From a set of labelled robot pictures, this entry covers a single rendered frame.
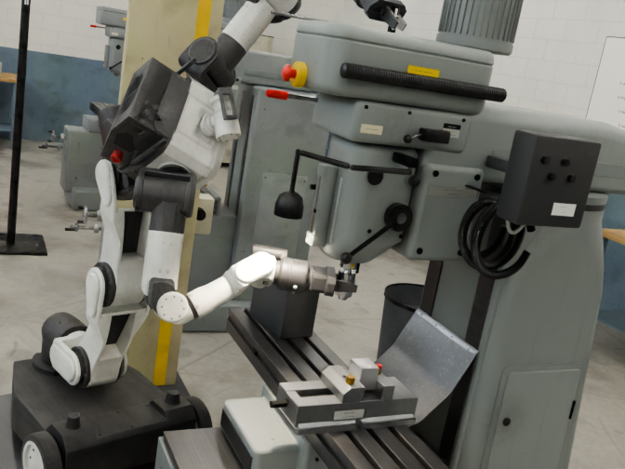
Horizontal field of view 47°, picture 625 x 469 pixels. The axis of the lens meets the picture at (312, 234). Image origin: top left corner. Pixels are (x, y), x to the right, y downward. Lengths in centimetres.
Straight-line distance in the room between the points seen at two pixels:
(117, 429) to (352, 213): 107
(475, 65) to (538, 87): 593
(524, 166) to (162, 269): 90
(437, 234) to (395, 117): 34
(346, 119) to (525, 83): 624
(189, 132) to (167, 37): 152
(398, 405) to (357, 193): 55
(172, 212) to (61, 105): 894
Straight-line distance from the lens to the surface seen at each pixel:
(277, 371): 209
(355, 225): 180
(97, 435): 237
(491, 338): 207
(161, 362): 384
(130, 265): 231
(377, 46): 170
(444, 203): 189
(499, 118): 195
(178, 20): 344
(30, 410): 255
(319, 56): 170
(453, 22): 193
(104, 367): 252
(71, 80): 1072
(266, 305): 235
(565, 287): 215
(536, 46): 791
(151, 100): 192
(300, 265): 191
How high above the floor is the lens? 182
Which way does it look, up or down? 14 degrees down
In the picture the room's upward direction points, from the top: 10 degrees clockwise
